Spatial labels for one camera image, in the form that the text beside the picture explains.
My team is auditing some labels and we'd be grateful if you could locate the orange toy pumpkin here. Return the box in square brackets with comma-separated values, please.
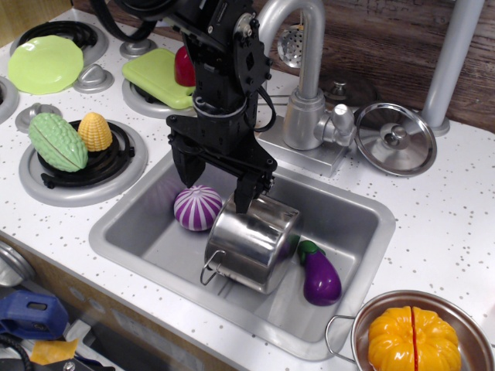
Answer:
[367, 306, 463, 370]

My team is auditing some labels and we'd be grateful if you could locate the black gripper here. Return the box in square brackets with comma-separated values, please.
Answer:
[166, 95, 278, 215]

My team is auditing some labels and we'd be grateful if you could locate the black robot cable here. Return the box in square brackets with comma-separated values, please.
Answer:
[89, 0, 163, 43]

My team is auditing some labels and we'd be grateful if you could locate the back right stove burner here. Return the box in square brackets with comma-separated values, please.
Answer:
[122, 80, 196, 119]

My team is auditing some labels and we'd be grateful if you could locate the steel bowl with handle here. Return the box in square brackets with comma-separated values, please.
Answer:
[325, 290, 494, 370]

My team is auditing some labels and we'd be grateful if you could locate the left edge stove burner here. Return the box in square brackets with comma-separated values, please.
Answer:
[0, 77, 19, 123]

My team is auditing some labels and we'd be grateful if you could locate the yellow toy corn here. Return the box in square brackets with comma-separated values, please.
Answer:
[77, 112, 113, 152]

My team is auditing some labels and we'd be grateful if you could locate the green cutting board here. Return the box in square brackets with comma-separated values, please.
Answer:
[121, 49, 196, 109]

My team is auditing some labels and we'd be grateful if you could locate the red toy vegetable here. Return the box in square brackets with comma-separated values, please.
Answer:
[174, 46, 196, 87]

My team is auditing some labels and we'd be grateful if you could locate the back left stove burner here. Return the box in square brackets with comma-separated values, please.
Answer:
[10, 21, 109, 66]

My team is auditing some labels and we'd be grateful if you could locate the silver round oven knob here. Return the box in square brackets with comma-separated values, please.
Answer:
[1, 241, 36, 288]

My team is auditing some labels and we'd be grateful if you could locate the grey vertical pole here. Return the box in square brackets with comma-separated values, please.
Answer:
[421, 0, 484, 136]

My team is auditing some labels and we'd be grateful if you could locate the blue clamp tool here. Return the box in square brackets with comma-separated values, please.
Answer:
[1, 291, 69, 340]

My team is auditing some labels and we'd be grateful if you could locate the purple white striped onion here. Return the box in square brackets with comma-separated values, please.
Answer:
[173, 185, 223, 232]

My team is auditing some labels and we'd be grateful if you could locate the light green plate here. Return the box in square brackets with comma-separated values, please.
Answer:
[8, 36, 84, 95]

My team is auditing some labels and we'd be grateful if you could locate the yellow tape piece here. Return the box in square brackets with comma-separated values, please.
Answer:
[29, 339, 79, 366]

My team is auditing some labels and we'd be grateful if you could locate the silver toy faucet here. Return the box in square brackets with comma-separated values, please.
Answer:
[258, 1, 357, 177]

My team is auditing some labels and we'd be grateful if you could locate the green toy bitter gourd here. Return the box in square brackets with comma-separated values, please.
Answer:
[28, 113, 88, 172]

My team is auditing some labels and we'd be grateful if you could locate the stainless steel pot lid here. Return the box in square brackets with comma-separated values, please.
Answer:
[354, 102, 437, 177]

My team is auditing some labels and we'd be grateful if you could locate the silver sink basin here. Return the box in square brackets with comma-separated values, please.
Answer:
[89, 155, 395, 361]

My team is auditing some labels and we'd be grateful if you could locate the silver slotted ladle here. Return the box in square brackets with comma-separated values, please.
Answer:
[277, 24, 304, 69]

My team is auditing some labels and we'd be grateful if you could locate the purple toy eggplant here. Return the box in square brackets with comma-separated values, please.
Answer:
[297, 240, 342, 306]

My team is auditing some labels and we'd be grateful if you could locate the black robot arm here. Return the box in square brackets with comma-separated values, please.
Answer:
[100, 1, 277, 213]

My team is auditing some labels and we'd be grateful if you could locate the front black stove burner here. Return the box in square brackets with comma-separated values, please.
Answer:
[19, 121, 148, 207]

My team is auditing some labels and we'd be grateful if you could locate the silver stove knob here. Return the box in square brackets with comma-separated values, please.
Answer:
[119, 39, 157, 60]
[15, 103, 62, 134]
[73, 63, 114, 94]

